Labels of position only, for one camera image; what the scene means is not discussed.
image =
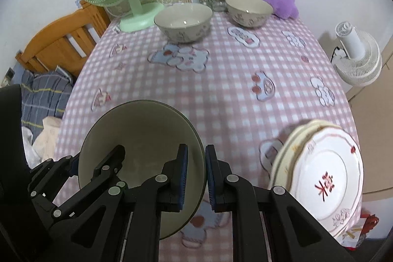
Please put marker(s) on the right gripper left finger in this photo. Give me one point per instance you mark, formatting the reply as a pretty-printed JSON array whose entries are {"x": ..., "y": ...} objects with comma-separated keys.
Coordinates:
[{"x": 96, "y": 236}]

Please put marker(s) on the wooden bed headboard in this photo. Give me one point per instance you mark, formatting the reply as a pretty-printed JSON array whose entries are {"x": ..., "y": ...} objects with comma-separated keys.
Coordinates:
[{"x": 66, "y": 42}]

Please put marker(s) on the white red floral plate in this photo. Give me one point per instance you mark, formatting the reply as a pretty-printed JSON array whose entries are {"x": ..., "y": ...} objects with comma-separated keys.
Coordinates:
[{"x": 328, "y": 177}]

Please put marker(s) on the pink checkered tablecloth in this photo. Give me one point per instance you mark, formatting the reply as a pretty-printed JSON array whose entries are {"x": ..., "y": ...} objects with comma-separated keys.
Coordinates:
[{"x": 244, "y": 91}]

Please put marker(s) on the yellow floral plate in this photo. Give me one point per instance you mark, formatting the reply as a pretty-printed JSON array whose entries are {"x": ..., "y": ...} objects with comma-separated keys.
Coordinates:
[{"x": 278, "y": 161}]

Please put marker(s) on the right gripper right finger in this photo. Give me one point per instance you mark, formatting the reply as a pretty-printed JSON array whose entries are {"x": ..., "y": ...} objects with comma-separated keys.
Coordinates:
[{"x": 267, "y": 225}]

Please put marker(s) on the white floor fan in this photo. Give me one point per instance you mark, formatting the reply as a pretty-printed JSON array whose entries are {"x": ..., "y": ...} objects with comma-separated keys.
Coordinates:
[{"x": 358, "y": 61}]

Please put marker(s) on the cream crumpled cloth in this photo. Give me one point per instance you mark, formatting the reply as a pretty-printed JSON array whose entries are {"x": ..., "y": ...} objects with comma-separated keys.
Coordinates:
[{"x": 45, "y": 144}]

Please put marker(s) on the blue plaid pillow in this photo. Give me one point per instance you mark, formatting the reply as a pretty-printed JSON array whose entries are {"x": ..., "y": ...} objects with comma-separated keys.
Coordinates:
[{"x": 43, "y": 95}]

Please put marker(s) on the beige bowl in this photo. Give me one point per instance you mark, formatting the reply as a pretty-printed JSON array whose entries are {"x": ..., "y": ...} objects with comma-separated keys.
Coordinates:
[
  {"x": 151, "y": 133},
  {"x": 184, "y": 22}
]

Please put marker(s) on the white plastic bag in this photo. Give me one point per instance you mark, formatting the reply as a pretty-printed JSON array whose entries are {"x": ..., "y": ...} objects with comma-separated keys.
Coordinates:
[{"x": 32, "y": 157}]

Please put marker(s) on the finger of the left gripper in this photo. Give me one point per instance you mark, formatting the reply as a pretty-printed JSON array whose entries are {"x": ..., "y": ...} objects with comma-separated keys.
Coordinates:
[
  {"x": 53, "y": 174},
  {"x": 104, "y": 177}
]

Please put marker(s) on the red snack package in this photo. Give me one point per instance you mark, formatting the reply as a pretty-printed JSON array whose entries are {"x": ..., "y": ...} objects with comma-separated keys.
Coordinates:
[{"x": 355, "y": 236}]

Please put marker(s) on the beige bowl wall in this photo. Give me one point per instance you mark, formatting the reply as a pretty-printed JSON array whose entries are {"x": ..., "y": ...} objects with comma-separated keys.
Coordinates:
[{"x": 249, "y": 13}]

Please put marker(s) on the wall power socket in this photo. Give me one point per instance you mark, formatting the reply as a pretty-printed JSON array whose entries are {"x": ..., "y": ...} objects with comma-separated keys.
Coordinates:
[{"x": 9, "y": 74}]

